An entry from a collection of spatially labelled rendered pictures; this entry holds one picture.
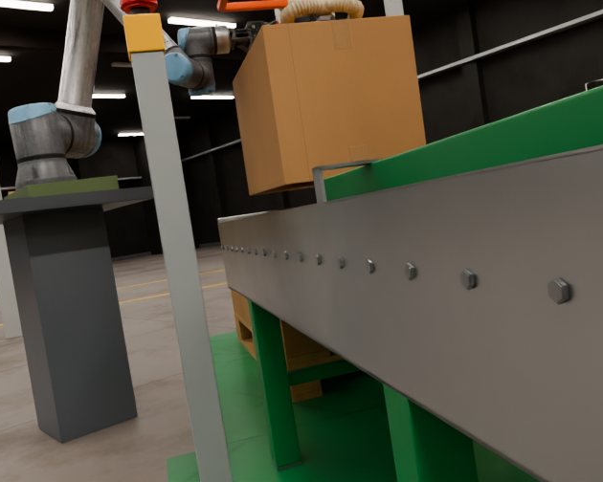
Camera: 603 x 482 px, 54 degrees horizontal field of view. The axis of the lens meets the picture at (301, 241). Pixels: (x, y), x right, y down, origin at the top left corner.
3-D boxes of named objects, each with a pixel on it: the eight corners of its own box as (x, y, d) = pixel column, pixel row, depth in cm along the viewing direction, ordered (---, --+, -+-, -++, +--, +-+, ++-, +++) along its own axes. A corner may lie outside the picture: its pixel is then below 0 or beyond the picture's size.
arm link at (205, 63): (181, 95, 190) (174, 56, 189) (196, 99, 201) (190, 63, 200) (207, 89, 187) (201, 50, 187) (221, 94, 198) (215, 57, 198)
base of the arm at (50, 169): (27, 186, 181) (20, 154, 181) (8, 194, 195) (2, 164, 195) (86, 180, 194) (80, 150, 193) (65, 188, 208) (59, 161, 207)
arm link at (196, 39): (179, 63, 198) (174, 32, 197) (215, 59, 201) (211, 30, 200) (180, 54, 188) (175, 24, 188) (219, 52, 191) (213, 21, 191)
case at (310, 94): (429, 165, 157) (410, 13, 155) (284, 185, 148) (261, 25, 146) (356, 181, 216) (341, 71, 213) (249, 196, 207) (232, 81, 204)
